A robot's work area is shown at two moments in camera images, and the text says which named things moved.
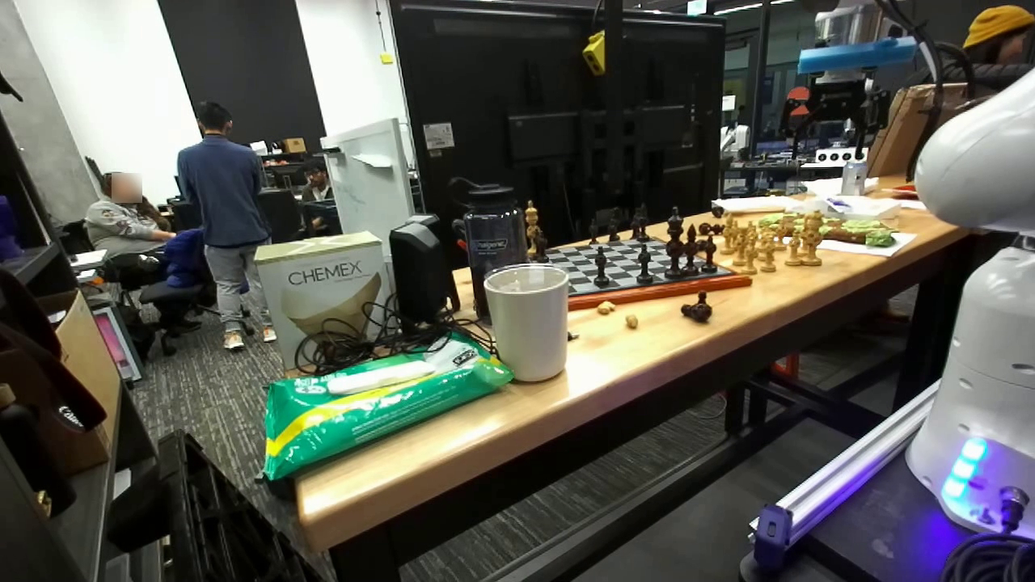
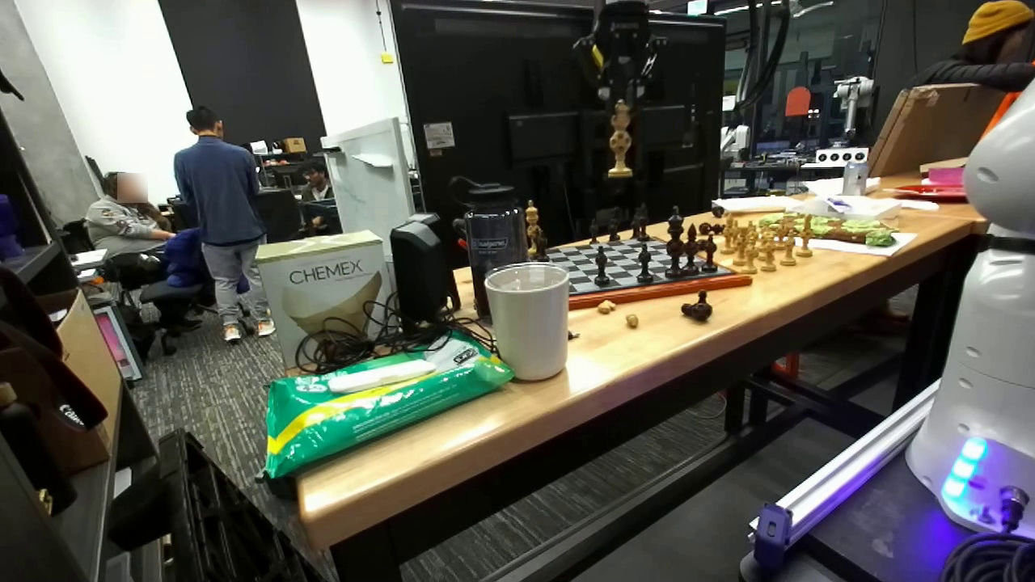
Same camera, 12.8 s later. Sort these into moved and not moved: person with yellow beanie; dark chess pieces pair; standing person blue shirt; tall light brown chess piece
Moved: tall light brown chess piece
Not moved: person with yellow beanie; standing person blue shirt; dark chess pieces pair
